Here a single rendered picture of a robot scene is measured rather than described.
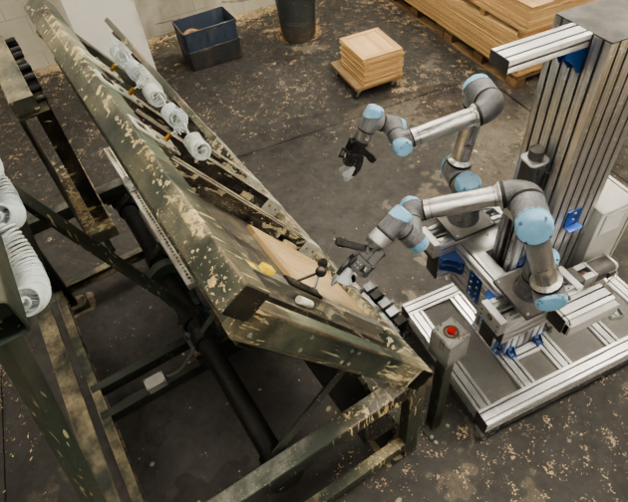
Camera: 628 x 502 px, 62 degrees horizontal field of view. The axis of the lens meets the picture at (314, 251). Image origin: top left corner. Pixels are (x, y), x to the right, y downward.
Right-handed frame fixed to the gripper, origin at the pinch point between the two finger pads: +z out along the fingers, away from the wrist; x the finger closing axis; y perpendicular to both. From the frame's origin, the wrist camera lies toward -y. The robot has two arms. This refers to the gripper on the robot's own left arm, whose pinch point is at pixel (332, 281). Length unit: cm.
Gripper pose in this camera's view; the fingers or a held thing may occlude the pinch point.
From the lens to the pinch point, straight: 184.6
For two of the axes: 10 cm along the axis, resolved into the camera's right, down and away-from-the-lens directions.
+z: -6.6, 7.4, 1.5
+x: 3.1, 0.9, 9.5
